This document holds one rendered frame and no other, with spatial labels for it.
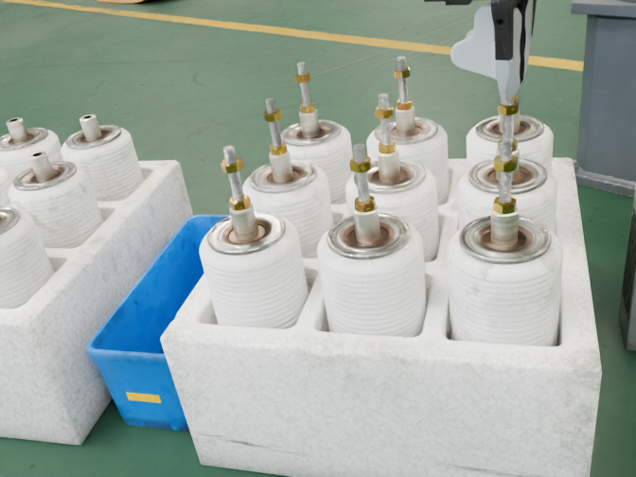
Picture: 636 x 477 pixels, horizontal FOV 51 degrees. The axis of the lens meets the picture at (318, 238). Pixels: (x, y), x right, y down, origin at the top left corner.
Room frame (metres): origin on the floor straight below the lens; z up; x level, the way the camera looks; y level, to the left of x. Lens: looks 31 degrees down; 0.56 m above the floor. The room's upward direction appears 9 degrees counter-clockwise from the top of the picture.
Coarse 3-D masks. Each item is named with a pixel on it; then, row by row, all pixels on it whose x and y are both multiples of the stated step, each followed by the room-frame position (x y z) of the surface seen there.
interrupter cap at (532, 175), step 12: (480, 168) 0.60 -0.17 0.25; (492, 168) 0.60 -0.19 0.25; (528, 168) 0.59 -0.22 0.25; (540, 168) 0.58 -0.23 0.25; (468, 180) 0.59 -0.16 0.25; (480, 180) 0.58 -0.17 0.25; (492, 180) 0.58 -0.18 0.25; (516, 180) 0.57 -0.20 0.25; (528, 180) 0.57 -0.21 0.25; (540, 180) 0.56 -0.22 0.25; (492, 192) 0.55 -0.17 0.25; (516, 192) 0.55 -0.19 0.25
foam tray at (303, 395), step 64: (576, 192) 0.66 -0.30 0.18; (576, 256) 0.53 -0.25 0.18; (192, 320) 0.52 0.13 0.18; (320, 320) 0.51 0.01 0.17; (448, 320) 0.49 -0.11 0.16; (576, 320) 0.44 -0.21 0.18; (192, 384) 0.50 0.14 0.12; (256, 384) 0.47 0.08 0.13; (320, 384) 0.45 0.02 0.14; (384, 384) 0.43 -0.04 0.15; (448, 384) 0.41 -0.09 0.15; (512, 384) 0.40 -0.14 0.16; (576, 384) 0.38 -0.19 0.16; (256, 448) 0.48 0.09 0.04; (320, 448) 0.46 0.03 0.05; (384, 448) 0.43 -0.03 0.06; (448, 448) 0.41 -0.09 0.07; (512, 448) 0.40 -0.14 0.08; (576, 448) 0.38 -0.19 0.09
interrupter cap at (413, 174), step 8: (400, 160) 0.65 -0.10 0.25; (408, 160) 0.65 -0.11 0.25; (376, 168) 0.64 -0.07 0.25; (400, 168) 0.64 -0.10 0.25; (408, 168) 0.63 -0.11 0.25; (416, 168) 0.63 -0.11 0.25; (424, 168) 0.62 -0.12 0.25; (368, 176) 0.63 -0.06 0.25; (376, 176) 0.63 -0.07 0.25; (400, 176) 0.62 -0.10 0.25; (408, 176) 0.61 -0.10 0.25; (416, 176) 0.61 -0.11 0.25; (424, 176) 0.61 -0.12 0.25; (368, 184) 0.61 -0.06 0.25; (376, 184) 0.61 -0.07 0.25; (384, 184) 0.61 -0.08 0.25; (392, 184) 0.60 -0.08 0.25; (400, 184) 0.60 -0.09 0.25; (408, 184) 0.60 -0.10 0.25; (416, 184) 0.59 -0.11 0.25; (376, 192) 0.59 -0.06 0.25; (384, 192) 0.59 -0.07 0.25; (392, 192) 0.59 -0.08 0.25
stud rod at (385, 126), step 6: (384, 96) 0.62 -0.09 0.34; (384, 102) 0.62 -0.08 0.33; (384, 108) 0.62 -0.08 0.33; (384, 120) 0.62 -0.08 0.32; (384, 126) 0.62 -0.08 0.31; (390, 126) 0.62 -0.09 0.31; (384, 132) 0.62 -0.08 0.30; (390, 132) 0.62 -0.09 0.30; (384, 138) 0.62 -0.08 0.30; (390, 138) 0.62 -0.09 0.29; (384, 144) 0.62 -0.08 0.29; (390, 144) 0.62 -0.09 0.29
